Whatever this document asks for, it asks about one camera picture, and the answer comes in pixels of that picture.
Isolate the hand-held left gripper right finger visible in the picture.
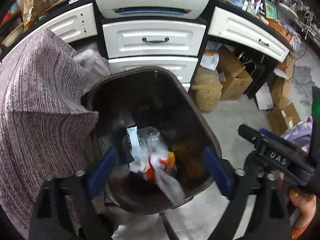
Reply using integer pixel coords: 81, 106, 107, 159
203, 147, 292, 240

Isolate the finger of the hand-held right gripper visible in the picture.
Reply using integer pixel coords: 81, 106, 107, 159
259, 129, 310, 157
237, 124, 272, 155

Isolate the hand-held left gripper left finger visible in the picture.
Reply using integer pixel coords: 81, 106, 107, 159
29, 148, 119, 240

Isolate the clear plastic trash bag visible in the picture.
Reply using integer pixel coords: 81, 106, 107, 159
147, 150, 186, 203

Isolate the dark brown trash bin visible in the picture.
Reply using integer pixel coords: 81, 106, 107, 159
86, 66, 222, 215

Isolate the person's right hand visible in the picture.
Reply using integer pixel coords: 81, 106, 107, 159
289, 187, 318, 231

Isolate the small cardboard box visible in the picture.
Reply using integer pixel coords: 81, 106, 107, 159
267, 98, 301, 137

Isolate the purple floral cloth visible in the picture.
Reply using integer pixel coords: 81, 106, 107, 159
283, 121, 313, 153

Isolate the white flat parcel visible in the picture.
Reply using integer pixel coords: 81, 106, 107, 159
254, 82, 275, 111

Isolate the black bag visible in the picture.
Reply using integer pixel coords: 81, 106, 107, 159
246, 59, 266, 101

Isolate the large open cardboard box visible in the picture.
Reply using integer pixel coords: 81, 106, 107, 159
216, 44, 253, 102

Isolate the tan burlap sack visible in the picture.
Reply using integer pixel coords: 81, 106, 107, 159
191, 67, 223, 112

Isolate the black rod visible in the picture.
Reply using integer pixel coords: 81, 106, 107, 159
158, 211, 181, 240

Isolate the white paper bag orange print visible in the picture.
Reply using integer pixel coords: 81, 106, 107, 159
201, 49, 220, 71

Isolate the purple striped tablecloth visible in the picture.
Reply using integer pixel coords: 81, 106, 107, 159
0, 29, 100, 240

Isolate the wicker basket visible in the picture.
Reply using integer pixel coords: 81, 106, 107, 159
266, 18, 293, 43

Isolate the translucent plastic bag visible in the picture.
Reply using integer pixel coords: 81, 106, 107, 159
73, 49, 111, 93

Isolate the cream bowl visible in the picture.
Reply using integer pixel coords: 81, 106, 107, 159
1, 22, 25, 47

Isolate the wide white drawer black handle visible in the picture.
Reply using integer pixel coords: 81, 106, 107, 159
207, 6, 291, 63

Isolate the green picture frame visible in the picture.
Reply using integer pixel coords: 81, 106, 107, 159
259, 0, 278, 21

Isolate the white drawer without handle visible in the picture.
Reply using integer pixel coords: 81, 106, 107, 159
37, 3, 98, 43

